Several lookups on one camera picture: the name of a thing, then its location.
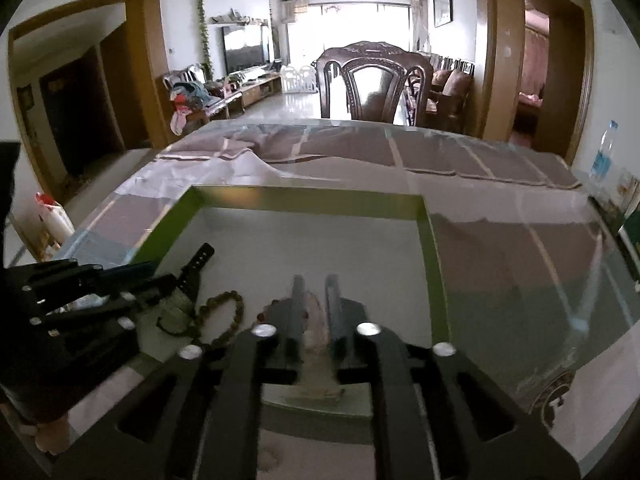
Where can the wooden sofa with cushions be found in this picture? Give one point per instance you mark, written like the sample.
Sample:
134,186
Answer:
450,95

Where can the person's left hand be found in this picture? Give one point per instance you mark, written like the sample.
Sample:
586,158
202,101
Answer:
50,435

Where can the red and white bag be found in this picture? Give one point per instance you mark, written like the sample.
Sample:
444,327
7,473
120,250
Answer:
55,222

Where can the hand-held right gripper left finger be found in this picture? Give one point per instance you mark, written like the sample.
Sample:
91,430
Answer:
299,310

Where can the wooden armchair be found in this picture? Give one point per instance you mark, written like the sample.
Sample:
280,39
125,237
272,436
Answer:
217,102

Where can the wooden television cabinet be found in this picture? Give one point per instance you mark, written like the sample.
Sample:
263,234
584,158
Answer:
255,91

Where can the white baby fence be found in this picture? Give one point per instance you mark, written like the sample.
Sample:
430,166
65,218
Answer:
300,80

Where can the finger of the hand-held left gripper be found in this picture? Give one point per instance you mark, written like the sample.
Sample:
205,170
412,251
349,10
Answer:
115,300
100,275

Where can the green cardboard box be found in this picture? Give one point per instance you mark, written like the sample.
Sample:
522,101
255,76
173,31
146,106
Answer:
310,197

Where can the flat screen television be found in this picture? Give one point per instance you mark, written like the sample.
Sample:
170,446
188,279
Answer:
245,50

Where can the clear plastic water bottle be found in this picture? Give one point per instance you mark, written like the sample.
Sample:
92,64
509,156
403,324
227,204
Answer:
603,157

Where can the pile of clothes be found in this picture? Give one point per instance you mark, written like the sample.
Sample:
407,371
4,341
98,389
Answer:
187,97

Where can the green ivy garland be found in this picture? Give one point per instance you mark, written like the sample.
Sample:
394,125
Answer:
204,35

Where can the grey checked tablecloth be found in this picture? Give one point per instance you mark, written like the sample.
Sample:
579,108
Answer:
500,270

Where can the black wrist watch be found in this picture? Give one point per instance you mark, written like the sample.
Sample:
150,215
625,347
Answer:
197,260

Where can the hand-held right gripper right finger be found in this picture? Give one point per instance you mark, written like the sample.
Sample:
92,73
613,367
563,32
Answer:
332,310

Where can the framed wall picture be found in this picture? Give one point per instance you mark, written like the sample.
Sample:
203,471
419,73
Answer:
442,0

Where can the dark carved wooden chair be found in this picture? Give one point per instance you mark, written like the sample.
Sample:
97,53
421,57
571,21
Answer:
332,85

